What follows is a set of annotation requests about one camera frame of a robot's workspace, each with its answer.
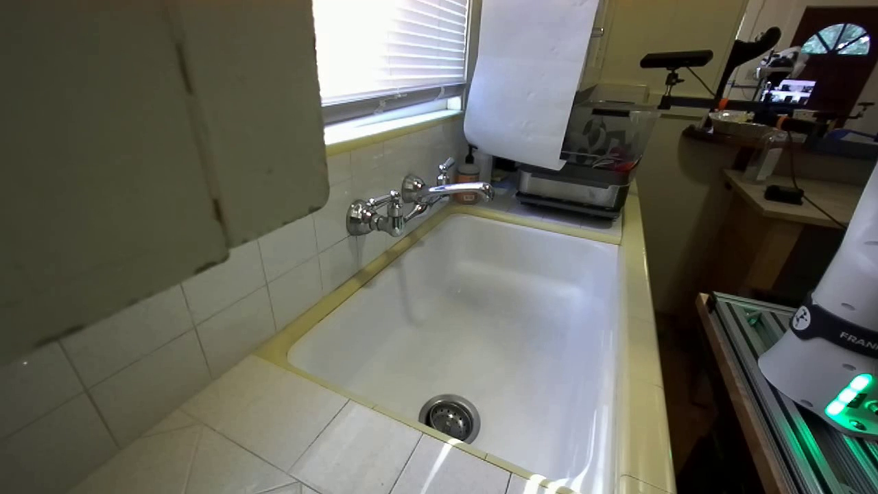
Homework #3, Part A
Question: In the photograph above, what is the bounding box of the brown soap dispenser bottle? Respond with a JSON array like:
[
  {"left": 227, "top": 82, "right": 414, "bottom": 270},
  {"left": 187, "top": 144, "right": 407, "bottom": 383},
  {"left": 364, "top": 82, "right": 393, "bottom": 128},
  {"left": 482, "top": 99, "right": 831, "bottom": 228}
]
[{"left": 453, "top": 144, "right": 482, "bottom": 206}]

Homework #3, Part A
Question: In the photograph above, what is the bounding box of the white porcelain sink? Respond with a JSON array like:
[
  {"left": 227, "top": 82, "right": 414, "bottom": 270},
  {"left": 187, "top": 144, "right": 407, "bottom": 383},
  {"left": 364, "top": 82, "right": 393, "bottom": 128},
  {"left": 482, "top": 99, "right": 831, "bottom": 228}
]
[{"left": 287, "top": 210, "right": 625, "bottom": 494}]

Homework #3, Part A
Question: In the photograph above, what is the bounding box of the grey dish rack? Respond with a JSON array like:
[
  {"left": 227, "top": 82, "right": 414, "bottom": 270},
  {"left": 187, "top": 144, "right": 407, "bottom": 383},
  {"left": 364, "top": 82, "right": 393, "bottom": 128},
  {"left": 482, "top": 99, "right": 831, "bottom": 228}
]
[{"left": 515, "top": 151, "right": 636, "bottom": 221}]

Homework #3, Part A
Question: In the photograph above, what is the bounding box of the metal sink drain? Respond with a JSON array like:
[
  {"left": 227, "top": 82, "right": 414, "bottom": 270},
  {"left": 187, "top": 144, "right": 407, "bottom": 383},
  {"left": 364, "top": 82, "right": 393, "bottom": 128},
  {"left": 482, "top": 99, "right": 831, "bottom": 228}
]
[{"left": 418, "top": 391, "right": 482, "bottom": 445}]

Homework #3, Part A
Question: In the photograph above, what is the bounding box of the white window blind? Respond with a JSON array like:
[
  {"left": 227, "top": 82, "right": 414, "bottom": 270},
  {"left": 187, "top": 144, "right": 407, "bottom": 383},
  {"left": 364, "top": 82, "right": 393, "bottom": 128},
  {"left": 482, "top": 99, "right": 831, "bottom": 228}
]
[{"left": 312, "top": 0, "right": 472, "bottom": 109}]

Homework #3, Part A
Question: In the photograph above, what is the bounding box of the clear plastic container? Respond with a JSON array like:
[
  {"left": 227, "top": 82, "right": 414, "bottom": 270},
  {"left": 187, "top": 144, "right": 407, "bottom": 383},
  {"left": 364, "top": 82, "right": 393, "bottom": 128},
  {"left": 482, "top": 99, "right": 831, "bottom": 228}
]
[{"left": 566, "top": 84, "right": 658, "bottom": 169}]

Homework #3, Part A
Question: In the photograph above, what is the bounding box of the narrow grey cabinet door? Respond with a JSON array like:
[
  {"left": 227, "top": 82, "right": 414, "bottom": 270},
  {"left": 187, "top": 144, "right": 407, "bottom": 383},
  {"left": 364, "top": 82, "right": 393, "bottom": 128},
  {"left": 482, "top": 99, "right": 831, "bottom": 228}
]
[{"left": 173, "top": 0, "right": 331, "bottom": 247}]

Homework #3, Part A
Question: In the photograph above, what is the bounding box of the small white object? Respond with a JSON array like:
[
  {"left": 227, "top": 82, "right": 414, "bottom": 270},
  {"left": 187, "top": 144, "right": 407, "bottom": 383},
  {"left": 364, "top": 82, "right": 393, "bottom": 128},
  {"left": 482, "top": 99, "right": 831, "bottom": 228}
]
[{"left": 523, "top": 472, "right": 575, "bottom": 494}]

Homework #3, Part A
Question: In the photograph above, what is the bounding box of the wooden desk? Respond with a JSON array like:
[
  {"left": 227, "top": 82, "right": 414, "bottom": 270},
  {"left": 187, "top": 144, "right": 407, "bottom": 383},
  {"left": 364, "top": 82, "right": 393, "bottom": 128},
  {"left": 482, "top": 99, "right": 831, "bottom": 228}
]
[{"left": 710, "top": 166, "right": 868, "bottom": 299}]

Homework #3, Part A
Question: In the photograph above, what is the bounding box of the small black device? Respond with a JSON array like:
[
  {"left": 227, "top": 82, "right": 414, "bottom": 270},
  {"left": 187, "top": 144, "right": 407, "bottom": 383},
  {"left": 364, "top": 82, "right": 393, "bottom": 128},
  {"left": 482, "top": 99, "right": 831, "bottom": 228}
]
[{"left": 763, "top": 183, "right": 807, "bottom": 206}]

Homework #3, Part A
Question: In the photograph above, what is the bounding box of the large grey cabinet door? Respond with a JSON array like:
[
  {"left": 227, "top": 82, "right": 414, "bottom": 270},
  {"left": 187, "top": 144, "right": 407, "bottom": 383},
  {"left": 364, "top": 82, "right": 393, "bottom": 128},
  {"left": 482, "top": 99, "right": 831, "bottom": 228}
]
[{"left": 0, "top": 0, "right": 234, "bottom": 365}]

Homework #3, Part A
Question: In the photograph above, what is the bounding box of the lit laptop screen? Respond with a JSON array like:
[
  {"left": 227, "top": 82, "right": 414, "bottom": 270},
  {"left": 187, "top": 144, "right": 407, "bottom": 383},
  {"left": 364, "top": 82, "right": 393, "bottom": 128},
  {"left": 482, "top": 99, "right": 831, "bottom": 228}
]
[{"left": 766, "top": 77, "right": 821, "bottom": 106}]

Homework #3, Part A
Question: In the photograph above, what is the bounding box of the dark door with arched window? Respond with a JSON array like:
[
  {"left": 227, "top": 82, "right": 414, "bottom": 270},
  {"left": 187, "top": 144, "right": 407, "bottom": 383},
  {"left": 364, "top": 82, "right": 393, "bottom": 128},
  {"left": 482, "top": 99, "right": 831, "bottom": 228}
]
[{"left": 787, "top": 4, "right": 878, "bottom": 122}]

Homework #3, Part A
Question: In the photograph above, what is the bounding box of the chrome wall faucet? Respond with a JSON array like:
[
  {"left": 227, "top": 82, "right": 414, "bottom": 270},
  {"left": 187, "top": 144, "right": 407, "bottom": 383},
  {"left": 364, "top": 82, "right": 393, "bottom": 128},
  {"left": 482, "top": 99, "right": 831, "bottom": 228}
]
[{"left": 342, "top": 155, "right": 494, "bottom": 239}]

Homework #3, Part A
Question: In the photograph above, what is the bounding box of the black camera bar on stand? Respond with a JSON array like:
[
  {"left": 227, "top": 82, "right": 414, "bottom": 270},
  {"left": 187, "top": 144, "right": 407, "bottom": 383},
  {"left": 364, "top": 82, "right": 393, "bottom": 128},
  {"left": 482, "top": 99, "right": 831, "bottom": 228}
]
[{"left": 636, "top": 47, "right": 717, "bottom": 91}]

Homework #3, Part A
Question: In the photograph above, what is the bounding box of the metal frame robot table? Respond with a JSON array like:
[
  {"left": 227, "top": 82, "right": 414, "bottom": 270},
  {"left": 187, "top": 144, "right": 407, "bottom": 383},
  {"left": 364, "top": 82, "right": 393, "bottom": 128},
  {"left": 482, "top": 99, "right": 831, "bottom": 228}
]
[{"left": 696, "top": 291, "right": 878, "bottom": 494}]

